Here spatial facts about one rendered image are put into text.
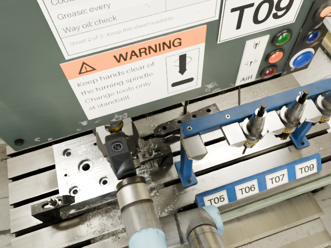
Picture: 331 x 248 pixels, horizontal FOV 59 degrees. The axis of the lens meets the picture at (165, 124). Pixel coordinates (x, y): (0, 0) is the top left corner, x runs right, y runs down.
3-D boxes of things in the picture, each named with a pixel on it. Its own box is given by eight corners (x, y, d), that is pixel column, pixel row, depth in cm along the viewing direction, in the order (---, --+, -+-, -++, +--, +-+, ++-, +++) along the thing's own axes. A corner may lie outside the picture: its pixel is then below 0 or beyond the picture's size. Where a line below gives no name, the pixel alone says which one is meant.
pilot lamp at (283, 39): (288, 44, 37) (294, 31, 36) (273, 49, 37) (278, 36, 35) (286, 41, 38) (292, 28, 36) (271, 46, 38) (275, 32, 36)
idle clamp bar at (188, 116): (219, 121, 115) (221, 112, 110) (158, 145, 111) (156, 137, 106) (213, 111, 118) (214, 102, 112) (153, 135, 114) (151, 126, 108)
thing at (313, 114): (324, 119, 78) (326, 117, 78) (307, 125, 78) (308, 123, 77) (310, 99, 82) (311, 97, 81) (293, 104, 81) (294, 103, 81)
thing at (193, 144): (209, 157, 74) (210, 156, 74) (190, 164, 74) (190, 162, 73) (199, 134, 78) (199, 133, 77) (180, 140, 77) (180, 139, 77)
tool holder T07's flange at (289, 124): (295, 108, 82) (298, 103, 80) (306, 126, 79) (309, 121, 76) (274, 112, 81) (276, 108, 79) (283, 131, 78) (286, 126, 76)
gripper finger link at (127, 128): (123, 117, 82) (124, 147, 77) (119, 106, 77) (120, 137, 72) (134, 116, 82) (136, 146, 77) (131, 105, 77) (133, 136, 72)
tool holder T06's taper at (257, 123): (259, 117, 78) (265, 103, 72) (266, 132, 76) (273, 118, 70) (243, 121, 77) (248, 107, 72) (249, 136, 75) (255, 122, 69)
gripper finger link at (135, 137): (120, 125, 76) (120, 156, 71) (119, 122, 74) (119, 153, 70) (139, 123, 76) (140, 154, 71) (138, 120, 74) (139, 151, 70)
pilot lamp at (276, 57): (281, 62, 40) (286, 50, 38) (267, 66, 40) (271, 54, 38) (279, 58, 41) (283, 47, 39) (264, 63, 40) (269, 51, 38)
